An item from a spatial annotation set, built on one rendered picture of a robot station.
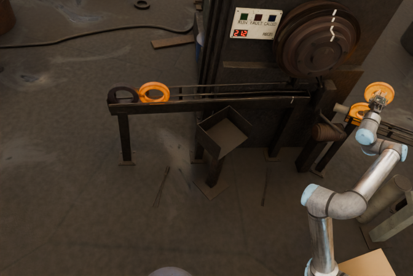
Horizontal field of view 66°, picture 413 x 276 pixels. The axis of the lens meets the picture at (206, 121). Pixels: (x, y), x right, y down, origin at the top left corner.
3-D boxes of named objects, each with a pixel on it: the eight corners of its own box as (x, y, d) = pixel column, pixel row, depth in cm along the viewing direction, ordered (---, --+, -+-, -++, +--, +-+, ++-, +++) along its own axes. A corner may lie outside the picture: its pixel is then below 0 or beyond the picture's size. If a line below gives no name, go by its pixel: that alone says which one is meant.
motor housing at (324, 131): (290, 160, 263) (315, 119, 222) (314, 160, 267) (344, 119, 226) (294, 174, 255) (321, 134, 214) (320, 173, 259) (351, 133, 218)
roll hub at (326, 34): (287, 70, 183) (305, 28, 162) (332, 71, 188) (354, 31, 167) (290, 77, 179) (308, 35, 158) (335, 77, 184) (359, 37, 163)
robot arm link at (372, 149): (380, 159, 180) (377, 147, 173) (359, 153, 189) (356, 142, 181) (386, 146, 183) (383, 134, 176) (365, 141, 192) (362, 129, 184)
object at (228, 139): (186, 185, 236) (196, 124, 181) (212, 166, 249) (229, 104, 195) (204, 205, 227) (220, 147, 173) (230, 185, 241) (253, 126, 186)
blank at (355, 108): (352, 121, 217) (351, 124, 215) (348, 102, 210) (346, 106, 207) (377, 120, 207) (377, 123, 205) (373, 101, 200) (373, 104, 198)
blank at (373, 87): (371, 78, 189) (370, 81, 187) (399, 86, 184) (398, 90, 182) (361, 97, 200) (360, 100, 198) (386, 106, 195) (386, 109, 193)
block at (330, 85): (307, 102, 229) (321, 77, 211) (318, 102, 230) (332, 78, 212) (312, 114, 222) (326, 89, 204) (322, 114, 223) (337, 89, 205)
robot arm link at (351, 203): (354, 213, 131) (410, 141, 170) (326, 201, 140) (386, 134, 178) (353, 233, 136) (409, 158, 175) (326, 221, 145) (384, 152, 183)
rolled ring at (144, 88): (153, 110, 205) (153, 106, 207) (175, 97, 198) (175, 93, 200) (132, 95, 193) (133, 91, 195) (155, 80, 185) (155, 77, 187)
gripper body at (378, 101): (389, 98, 179) (383, 115, 174) (381, 106, 187) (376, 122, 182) (376, 93, 181) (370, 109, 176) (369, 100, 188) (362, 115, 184)
